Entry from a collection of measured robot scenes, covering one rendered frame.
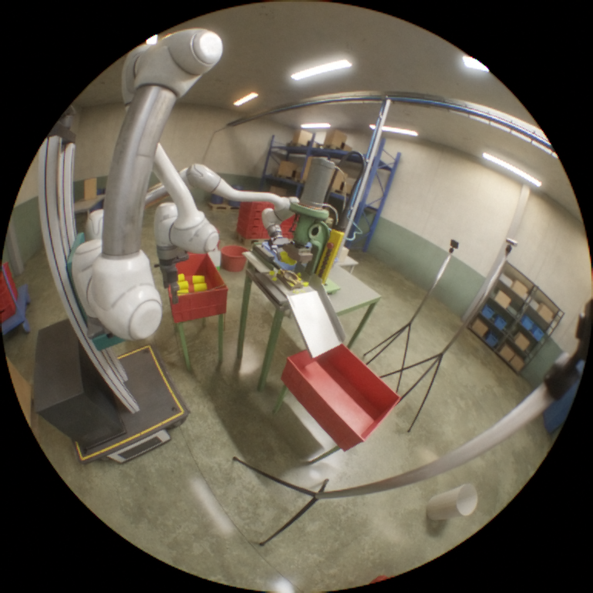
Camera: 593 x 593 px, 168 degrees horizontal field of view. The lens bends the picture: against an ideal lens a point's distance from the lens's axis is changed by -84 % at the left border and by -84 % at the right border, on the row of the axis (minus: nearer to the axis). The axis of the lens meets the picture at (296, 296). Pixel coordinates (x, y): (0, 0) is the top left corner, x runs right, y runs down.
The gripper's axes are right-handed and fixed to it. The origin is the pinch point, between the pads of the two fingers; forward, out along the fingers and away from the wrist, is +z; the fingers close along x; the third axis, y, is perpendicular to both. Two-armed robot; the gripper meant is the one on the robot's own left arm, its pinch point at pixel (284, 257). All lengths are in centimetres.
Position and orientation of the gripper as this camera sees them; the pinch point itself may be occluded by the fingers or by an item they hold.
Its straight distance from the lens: 127.8
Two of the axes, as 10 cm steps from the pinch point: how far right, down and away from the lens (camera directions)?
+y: 5.3, -3.6, -7.7
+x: 7.7, -1.7, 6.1
